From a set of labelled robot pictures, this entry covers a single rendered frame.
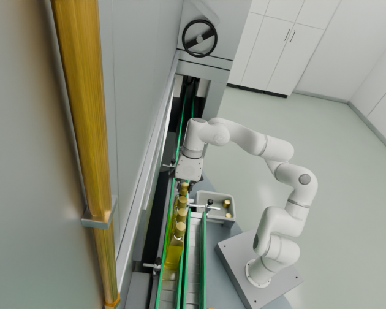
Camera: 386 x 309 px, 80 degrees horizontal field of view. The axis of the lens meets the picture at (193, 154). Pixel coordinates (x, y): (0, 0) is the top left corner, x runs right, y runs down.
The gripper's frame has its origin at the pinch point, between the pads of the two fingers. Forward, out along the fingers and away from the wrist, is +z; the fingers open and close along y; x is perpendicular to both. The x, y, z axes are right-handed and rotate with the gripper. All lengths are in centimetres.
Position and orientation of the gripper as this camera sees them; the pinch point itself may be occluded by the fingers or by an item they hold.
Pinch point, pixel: (184, 186)
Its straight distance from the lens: 94.6
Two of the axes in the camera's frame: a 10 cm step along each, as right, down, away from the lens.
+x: -0.1, -4.5, 8.9
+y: 9.8, 1.7, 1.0
